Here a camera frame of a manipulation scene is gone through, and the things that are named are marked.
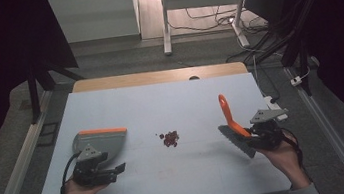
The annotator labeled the person's right hand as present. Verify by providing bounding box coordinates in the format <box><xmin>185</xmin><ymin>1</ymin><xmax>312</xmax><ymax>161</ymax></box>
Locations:
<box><xmin>255</xmin><ymin>127</ymin><xmax>311</xmax><ymax>194</ymax></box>

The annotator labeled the black tripod stand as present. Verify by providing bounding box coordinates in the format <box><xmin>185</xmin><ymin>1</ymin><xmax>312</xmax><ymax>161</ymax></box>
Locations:
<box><xmin>22</xmin><ymin>53</ymin><xmax>90</xmax><ymax>126</ymax></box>
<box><xmin>237</xmin><ymin>0</ymin><xmax>344</xmax><ymax>105</ymax></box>

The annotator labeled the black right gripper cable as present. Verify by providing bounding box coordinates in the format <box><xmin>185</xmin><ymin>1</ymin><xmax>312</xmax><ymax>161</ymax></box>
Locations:
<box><xmin>280</xmin><ymin>125</ymin><xmax>312</xmax><ymax>187</ymax></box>

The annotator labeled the tangle of floor cables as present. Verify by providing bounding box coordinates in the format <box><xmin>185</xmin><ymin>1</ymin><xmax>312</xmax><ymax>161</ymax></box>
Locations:
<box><xmin>165</xmin><ymin>0</ymin><xmax>285</xmax><ymax>72</ymax></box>

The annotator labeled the grey dustpan with orange edge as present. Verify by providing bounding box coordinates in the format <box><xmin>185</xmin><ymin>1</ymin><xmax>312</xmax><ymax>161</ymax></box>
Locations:
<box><xmin>70</xmin><ymin>124</ymin><xmax>133</xmax><ymax>174</ymax></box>

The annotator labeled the white cabinet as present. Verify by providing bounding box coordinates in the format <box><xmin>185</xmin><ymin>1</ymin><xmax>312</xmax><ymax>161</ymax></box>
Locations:
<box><xmin>46</xmin><ymin>0</ymin><xmax>144</xmax><ymax>47</ymax></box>

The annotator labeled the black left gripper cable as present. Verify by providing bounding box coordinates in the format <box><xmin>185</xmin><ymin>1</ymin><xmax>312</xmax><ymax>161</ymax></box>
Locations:
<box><xmin>54</xmin><ymin>151</ymin><xmax>87</xmax><ymax>194</ymax></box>

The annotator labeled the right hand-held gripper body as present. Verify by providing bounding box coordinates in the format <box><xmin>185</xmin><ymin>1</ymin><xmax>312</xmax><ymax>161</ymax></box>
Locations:
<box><xmin>246</xmin><ymin>105</ymin><xmax>294</xmax><ymax>153</ymax></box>

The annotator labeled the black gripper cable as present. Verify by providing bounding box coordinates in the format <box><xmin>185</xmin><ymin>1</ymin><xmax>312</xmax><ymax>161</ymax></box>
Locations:
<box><xmin>54</xmin><ymin>151</ymin><xmax>87</xmax><ymax>194</ymax></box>
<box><xmin>280</xmin><ymin>125</ymin><xmax>312</xmax><ymax>187</ymax></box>

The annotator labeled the orange-handled brush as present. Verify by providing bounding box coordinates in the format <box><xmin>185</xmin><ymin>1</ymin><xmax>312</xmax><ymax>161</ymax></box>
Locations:
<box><xmin>213</xmin><ymin>90</ymin><xmax>259</xmax><ymax>163</ymax></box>

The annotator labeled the pile of red beans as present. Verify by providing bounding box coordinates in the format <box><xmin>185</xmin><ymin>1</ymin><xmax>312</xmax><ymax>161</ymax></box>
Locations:
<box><xmin>158</xmin><ymin>129</ymin><xmax>182</xmax><ymax>150</ymax></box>

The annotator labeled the white power strip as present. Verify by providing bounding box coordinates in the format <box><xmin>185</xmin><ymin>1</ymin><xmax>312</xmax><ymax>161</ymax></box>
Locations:
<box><xmin>262</xmin><ymin>92</ymin><xmax>289</xmax><ymax>124</ymax></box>

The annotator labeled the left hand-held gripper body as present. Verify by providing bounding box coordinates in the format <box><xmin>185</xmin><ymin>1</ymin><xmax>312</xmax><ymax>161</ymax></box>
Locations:
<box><xmin>69</xmin><ymin>141</ymin><xmax>114</xmax><ymax>189</ymax></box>

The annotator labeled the small white plug adapter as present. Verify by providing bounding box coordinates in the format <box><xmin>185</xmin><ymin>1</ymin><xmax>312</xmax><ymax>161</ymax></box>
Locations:
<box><xmin>289</xmin><ymin>74</ymin><xmax>305</xmax><ymax>87</ymax></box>

